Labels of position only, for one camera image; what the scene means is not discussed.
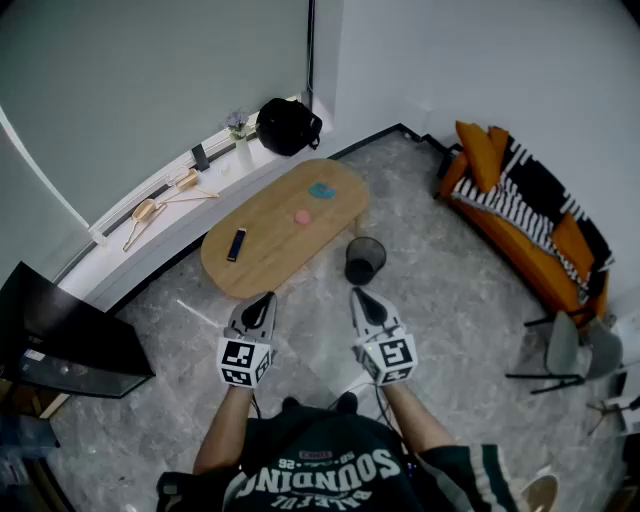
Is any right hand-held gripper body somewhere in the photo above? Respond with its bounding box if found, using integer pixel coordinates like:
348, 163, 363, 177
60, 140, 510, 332
353, 327, 419, 388

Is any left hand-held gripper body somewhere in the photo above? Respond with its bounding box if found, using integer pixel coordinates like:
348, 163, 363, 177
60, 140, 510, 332
216, 327, 277, 389

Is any black mesh waste bin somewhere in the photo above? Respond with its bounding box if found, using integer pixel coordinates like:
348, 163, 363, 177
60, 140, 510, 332
344, 236, 388, 286

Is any dark blue box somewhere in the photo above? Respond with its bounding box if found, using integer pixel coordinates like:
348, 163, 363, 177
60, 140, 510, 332
226, 227, 248, 263

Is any person's right forearm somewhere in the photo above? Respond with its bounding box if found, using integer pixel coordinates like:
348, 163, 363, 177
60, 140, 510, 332
382, 382, 456, 451

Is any person's left forearm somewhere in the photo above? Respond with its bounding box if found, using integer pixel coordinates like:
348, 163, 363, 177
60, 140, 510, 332
193, 384, 255, 476

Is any wooden coffee table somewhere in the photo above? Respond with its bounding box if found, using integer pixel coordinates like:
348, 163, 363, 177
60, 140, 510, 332
199, 158, 371, 301

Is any white window ledge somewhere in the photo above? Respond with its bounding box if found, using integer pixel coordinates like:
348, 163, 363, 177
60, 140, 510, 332
57, 92, 336, 314

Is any person's dark green shirt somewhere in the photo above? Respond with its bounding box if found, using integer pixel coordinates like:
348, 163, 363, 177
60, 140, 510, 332
156, 404, 519, 512

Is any orange sofa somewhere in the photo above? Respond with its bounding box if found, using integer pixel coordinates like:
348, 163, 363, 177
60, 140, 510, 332
438, 142, 611, 326

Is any white vase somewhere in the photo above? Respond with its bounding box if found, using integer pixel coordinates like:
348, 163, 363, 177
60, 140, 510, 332
234, 135, 255, 171

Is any grey chair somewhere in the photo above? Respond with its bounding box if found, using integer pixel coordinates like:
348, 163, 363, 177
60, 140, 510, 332
579, 317, 626, 381
504, 310, 589, 396

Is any black television screen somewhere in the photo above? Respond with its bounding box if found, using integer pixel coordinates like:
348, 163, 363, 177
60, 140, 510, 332
0, 260, 156, 400

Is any black storage box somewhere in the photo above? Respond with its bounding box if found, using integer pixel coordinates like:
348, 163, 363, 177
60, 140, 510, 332
436, 141, 464, 177

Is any black white striped blanket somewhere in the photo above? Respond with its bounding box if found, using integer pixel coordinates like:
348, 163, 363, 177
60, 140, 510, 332
452, 134, 616, 304

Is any large orange cushion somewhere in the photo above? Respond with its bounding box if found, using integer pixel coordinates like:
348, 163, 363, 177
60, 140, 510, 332
454, 119, 501, 194

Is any black backpack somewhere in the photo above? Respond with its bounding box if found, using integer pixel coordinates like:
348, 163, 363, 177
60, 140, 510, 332
255, 97, 324, 157

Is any purple flower bouquet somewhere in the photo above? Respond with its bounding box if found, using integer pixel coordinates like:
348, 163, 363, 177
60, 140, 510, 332
222, 108, 251, 141

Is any round wooden stool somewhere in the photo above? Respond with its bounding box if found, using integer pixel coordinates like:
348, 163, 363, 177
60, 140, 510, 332
519, 472, 561, 512

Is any narrow grey roller blind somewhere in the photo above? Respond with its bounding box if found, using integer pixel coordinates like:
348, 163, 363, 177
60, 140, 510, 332
0, 117, 94, 286

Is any wide grey roller blind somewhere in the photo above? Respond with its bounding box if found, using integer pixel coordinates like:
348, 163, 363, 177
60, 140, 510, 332
0, 0, 310, 226

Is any black window frame post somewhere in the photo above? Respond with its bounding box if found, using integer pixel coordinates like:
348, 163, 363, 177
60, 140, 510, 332
305, 0, 317, 109

